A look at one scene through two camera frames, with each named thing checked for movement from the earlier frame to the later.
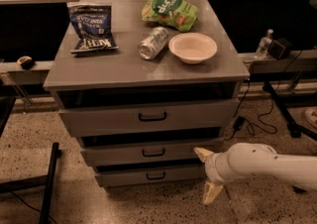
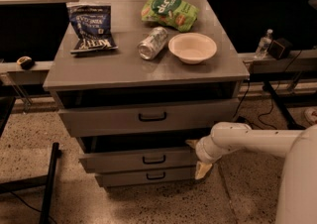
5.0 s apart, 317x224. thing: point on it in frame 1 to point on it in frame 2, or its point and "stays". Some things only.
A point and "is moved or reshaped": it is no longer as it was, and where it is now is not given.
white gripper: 212,168 to 202,153
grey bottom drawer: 141,177 stays
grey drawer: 142,155 is moved or reshaped
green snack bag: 170,11 stays
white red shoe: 311,115 stays
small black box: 279,48 stays
